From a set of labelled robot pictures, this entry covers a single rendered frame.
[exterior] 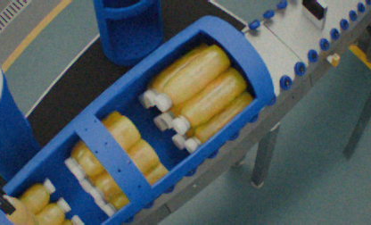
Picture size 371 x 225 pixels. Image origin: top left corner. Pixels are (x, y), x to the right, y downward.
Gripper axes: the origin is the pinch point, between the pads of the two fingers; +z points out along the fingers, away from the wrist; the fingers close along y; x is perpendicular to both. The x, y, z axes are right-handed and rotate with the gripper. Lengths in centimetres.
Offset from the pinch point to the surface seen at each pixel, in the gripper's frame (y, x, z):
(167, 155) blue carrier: 1, -48, 50
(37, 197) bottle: 9.1, -7.3, 33.0
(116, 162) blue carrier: -1.0, -32.6, 24.4
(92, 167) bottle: 3.5, -27.3, 28.7
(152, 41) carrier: 72, -94, 130
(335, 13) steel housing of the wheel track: 1, -128, 53
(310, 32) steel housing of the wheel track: 2, -111, 53
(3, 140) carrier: 48, -7, 62
